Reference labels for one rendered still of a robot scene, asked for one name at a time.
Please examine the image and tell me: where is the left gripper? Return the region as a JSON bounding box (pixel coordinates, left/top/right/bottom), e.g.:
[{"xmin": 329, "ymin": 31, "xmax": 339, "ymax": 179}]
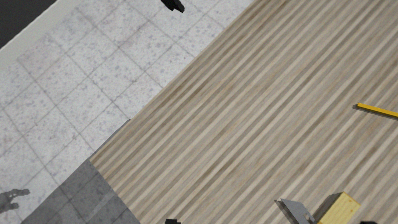
[{"xmin": 161, "ymin": 0, "xmax": 185, "ymax": 13}]

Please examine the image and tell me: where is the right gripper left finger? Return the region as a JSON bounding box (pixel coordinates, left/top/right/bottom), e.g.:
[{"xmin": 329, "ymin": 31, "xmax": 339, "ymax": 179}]
[{"xmin": 165, "ymin": 219, "xmax": 181, "ymax": 224}]

